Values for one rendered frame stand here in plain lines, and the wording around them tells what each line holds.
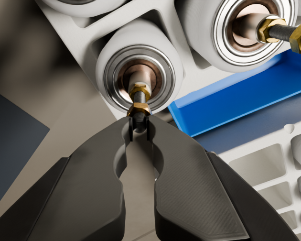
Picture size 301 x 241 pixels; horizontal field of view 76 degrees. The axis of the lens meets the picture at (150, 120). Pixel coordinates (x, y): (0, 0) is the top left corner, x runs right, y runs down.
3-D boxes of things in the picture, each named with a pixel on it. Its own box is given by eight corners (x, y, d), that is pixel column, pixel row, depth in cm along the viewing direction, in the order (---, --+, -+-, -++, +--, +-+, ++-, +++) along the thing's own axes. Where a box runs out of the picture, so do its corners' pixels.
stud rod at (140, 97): (146, 88, 19) (149, 131, 13) (137, 92, 20) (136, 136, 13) (142, 79, 19) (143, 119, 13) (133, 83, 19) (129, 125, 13)
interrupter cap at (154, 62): (188, 86, 21) (189, 88, 21) (134, 121, 24) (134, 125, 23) (146, 25, 18) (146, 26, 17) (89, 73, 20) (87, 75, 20)
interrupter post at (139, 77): (155, 82, 21) (157, 94, 18) (137, 94, 22) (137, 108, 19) (141, 64, 20) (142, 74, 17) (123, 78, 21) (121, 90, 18)
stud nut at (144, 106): (155, 118, 15) (155, 124, 14) (135, 126, 15) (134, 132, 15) (144, 97, 14) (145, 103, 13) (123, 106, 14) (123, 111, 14)
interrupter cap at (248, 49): (297, 38, 19) (302, 39, 19) (226, 78, 21) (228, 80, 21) (281, -46, 16) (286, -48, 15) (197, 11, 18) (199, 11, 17)
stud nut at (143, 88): (152, 97, 18) (152, 101, 18) (135, 104, 19) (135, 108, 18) (143, 79, 17) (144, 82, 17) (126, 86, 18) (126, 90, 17)
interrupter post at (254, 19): (265, 29, 19) (287, 34, 16) (241, 43, 19) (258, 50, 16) (258, 5, 18) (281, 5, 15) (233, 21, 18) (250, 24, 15)
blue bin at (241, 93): (175, 113, 52) (184, 140, 42) (158, 78, 46) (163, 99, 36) (291, 61, 46) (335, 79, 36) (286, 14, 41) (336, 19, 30)
